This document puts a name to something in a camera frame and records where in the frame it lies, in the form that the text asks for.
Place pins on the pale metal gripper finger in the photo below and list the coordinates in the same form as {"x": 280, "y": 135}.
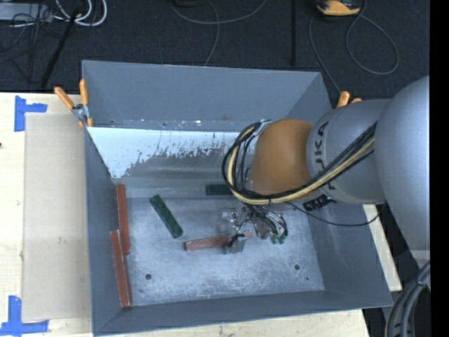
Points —
{"x": 226, "y": 223}
{"x": 236, "y": 246}

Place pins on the red-brown flat block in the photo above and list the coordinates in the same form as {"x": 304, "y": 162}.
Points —
{"x": 122, "y": 219}
{"x": 120, "y": 269}
{"x": 205, "y": 243}

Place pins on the dark green flat block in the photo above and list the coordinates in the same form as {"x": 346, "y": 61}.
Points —
{"x": 216, "y": 190}
{"x": 166, "y": 217}

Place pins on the grey metal bin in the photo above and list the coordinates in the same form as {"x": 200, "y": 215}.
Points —
{"x": 224, "y": 283}

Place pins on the pale wood flat board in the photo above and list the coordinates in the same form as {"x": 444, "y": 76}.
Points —
{"x": 52, "y": 205}

